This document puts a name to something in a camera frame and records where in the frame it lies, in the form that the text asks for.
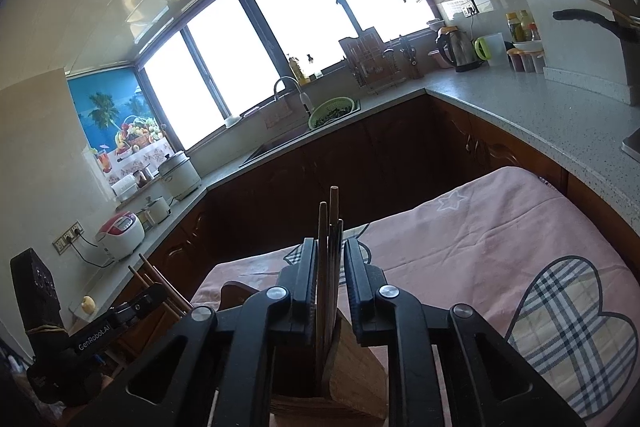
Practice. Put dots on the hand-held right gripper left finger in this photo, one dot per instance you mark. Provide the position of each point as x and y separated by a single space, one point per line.
312 292

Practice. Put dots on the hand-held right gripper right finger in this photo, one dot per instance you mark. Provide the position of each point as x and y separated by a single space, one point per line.
350 292

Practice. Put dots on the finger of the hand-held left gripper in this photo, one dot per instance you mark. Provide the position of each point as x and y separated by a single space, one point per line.
140 304

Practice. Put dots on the brown wooden chopstick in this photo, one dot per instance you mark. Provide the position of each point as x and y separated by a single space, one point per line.
160 279

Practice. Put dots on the wooden utensil holder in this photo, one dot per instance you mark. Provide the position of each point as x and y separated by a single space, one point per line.
350 377

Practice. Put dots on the small yellow fruit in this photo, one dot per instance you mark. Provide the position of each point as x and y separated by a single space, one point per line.
89 304

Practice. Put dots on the red and white rice cooker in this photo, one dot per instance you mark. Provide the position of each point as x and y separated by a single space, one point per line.
120 237

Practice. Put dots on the small white slow cooker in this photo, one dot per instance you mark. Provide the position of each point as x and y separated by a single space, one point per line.
157 209

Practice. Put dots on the white box appliance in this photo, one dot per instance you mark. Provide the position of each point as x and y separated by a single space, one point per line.
125 188

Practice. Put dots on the large white cooking pot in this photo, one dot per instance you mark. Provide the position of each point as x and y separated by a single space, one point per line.
177 177

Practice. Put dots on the pink plaid-heart blanket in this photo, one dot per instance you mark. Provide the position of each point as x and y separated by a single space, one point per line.
475 232

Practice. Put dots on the kitchen sink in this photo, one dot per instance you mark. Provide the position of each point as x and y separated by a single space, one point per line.
280 147

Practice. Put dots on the pink dish cloth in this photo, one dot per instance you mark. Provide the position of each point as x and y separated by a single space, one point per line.
278 117

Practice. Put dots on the green colander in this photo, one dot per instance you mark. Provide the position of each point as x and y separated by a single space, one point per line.
332 112

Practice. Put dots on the tropical fruit poster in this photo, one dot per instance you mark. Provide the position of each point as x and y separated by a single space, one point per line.
105 107

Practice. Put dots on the chrome kitchen faucet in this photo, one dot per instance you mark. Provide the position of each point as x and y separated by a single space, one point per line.
292 89

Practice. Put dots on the yellow dish soap bottle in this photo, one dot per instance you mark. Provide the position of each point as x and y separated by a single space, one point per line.
295 69

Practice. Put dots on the metal dish rack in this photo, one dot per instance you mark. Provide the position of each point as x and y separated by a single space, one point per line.
372 62

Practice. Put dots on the knife block with scissors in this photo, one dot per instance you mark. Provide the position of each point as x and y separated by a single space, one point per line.
410 59

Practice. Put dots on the steel electric kettle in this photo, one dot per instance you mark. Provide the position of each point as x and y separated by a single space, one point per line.
457 52

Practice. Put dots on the green and white jug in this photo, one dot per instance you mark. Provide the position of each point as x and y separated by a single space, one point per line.
489 49

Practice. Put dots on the kitchen window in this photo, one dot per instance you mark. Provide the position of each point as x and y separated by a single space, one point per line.
280 7

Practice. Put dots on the spice jar set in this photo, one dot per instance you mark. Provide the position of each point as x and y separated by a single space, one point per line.
525 61

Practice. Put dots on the amber sauce bottle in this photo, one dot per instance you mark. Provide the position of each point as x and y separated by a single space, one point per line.
512 26

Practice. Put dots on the red-cap sauce bottle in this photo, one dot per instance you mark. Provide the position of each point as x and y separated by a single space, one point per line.
535 33

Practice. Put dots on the green-cap sauce bottle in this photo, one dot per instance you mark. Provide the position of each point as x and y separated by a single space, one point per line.
524 23

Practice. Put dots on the white wall socket strip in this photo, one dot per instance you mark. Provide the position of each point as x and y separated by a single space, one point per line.
67 237

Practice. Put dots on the wall socket with plug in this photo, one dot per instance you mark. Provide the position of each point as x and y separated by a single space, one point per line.
462 9

